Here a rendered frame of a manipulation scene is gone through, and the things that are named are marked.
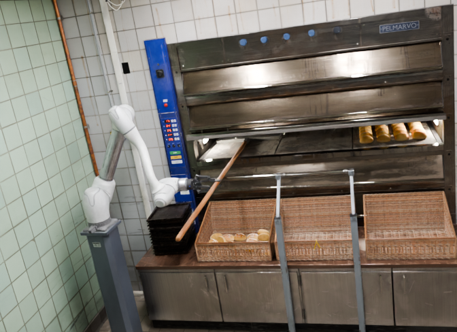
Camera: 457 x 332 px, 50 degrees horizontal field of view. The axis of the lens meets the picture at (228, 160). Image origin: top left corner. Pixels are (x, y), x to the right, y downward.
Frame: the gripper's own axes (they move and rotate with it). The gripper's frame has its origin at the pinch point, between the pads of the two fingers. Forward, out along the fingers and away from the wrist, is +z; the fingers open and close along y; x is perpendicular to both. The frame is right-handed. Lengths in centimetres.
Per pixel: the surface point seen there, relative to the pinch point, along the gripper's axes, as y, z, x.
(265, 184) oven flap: 23, 22, -52
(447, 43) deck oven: -67, 151, -55
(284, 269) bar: 62, 40, 6
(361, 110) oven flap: -29, 96, -52
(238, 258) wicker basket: 59, 6, -4
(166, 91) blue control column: -56, -44, -50
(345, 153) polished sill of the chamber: 3, 83, -54
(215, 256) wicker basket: 58, -11, -3
